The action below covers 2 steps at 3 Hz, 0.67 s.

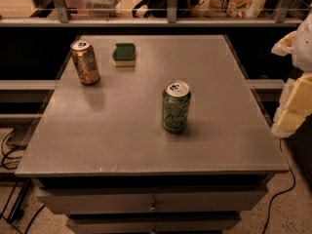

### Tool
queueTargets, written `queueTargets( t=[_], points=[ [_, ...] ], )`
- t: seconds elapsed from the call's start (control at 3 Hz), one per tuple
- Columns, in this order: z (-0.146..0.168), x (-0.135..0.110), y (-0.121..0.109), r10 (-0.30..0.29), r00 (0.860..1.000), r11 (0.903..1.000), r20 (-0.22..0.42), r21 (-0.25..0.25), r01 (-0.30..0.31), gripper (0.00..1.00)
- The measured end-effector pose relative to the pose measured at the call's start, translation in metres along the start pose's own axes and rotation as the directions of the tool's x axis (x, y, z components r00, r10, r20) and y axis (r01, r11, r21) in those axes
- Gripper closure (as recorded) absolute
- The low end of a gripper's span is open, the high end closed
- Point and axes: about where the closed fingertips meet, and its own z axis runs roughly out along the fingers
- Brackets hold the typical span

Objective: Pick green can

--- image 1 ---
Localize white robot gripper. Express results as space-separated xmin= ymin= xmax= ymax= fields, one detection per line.
xmin=271 ymin=14 xmax=312 ymax=138

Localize green soda can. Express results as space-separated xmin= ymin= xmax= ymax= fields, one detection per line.
xmin=162 ymin=80 xmax=191 ymax=133

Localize gold soda can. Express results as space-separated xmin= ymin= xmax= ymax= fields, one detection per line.
xmin=70 ymin=40 xmax=100 ymax=85

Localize dark bag behind railing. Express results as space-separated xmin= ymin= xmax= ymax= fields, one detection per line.
xmin=132 ymin=0 xmax=207 ymax=18

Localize upper grey drawer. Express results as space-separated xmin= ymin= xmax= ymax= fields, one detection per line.
xmin=37 ymin=186 xmax=267 ymax=215

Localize grey drawer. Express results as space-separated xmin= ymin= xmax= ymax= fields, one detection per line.
xmin=37 ymin=186 xmax=267 ymax=215
xmin=66 ymin=216 xmax=240 ymax=234

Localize lower grey drawer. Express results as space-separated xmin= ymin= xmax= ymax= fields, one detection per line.
xmin=66 ymin=216 xmax=240 ymax=234

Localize green and yellow sponge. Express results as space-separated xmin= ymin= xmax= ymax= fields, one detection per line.
xmin=112 ymin=43 xmax=137 ymax=67

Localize clear plastic container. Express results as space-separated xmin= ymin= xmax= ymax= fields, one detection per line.
xmin=84 ymin=0 xmax=120 ymax=18

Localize metal railing frame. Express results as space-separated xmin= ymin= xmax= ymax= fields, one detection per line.
xmin=0 ymin=0 xmax=311 ymax=27

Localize black cable on right floor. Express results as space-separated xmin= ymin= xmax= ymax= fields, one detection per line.
xmin=261 ymin=138 xmax=297 ymax=234

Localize black cables on left floor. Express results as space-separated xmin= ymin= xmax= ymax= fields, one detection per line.
xmin=0 ymin=120 xmax=47 ymax=234

